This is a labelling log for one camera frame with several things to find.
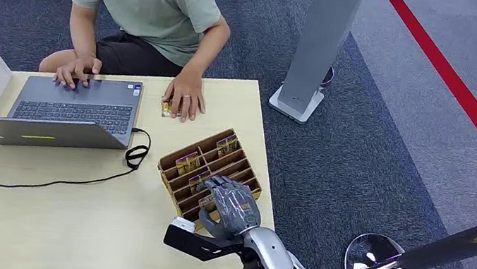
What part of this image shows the black cable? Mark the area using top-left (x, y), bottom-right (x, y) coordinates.
top-left (0, 107), bottom-right (154, 214)

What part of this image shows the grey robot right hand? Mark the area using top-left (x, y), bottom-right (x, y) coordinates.
top-left (190, 172), bottom-right (267, 246)

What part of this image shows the person's left hand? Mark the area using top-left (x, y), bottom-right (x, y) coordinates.
top-left (159, 70), bottom-right (211, 126)

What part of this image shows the round dark base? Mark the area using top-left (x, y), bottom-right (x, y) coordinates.
top-left (319, 64), bottom-right (336, 90)

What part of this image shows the grey pillar stand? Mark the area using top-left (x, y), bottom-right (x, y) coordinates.
top-left (266, 0), bottom-right (367, 131)

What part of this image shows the person's right hand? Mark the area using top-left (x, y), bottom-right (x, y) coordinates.
top-left (52, 52), bottom-right (104, 93)

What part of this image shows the red barrier belt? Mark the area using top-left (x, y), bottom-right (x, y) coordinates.
top-left (350, 0), bottom-right (477, 190)

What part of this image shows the brown slotted card organizer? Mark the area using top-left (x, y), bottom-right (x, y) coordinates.
top-left (148, 119), bottom-right (271, 241)

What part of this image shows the grey laptop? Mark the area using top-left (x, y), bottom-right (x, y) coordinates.
top-left (0, 61), bottom-right (145, 166)

